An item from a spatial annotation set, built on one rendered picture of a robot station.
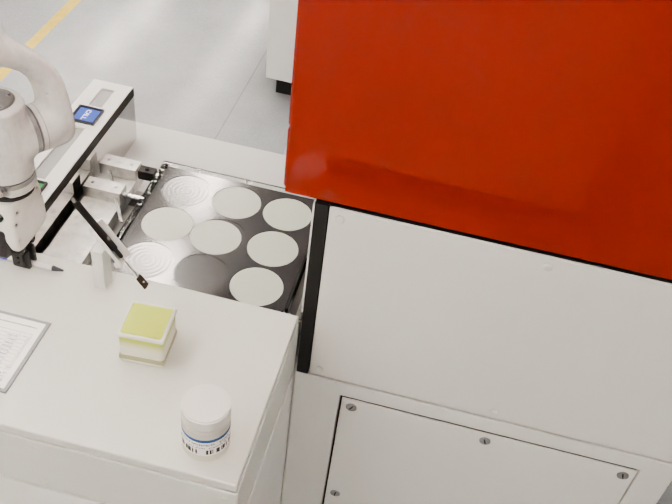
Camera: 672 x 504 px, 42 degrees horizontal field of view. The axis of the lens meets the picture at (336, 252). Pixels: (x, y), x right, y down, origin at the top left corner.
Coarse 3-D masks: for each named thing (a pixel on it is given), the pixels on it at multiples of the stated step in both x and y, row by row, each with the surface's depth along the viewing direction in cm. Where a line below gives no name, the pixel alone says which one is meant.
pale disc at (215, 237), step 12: (204, 228) 172; (216, 228) 172; (228, 228) 172; (192, 240) 169; (204, 240) 169; (216, 240) 170; (228, 240) 170; (240, 240) 170; (204, 252) 167; (216, 252) 167; (228, 252) 168
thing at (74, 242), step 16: (96, 208) 176; (112, 208) 176; (64, 224) 171; (80, 224) 172; (112, 224) 175; (64, 240) 168; (80, 240) 169; (96, 240) 169; (64, 256) 165; (80, 256) 166
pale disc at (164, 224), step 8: (160, 208) 175; (168, 208) 175; (176, 208) 175; (144, 216) 173; (152, 216) 173; (160, 216) 173; (168, 216) 173; (176, 216) 174; (184, 216) 174; (144, 224) 171; (152, 224) 171; (160, 224) 171; (168, 224) 172; (176, 224) 172; (184, 224) 172; (192, 224) 172; (144, 232) 169; (152, 232) 169; (160, 232) 170; (168, 232) 170; (176, 232) 170; (184, 232) 170; (160, 240) 168; (168, 240) 168
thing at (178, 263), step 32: (160, 192) 178; (192, 192) 179; (256, 192) 181; (256, 224) 174; (128, 256) 164; (160, 256) 165; (192, 256) 166; (224, 256) 167; (192, 288) 160; (224, 288) 160; (288, 288) 162
